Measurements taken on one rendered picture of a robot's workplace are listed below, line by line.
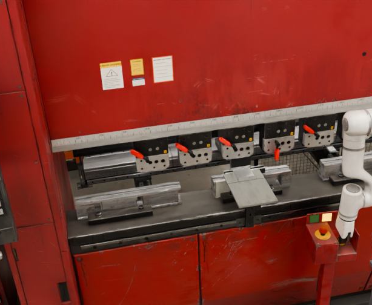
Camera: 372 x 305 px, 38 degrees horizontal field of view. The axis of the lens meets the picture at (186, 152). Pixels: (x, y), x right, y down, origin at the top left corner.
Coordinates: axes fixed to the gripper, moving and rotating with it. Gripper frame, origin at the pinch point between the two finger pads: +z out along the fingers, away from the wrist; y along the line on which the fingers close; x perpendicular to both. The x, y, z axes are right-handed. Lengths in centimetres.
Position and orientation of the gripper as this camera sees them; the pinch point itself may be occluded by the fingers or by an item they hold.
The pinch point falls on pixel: (342, 239)
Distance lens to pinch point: 266.8
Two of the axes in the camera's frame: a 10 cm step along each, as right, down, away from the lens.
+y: 1.3, 5.9, -8.0
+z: 0.3, 8.0, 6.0
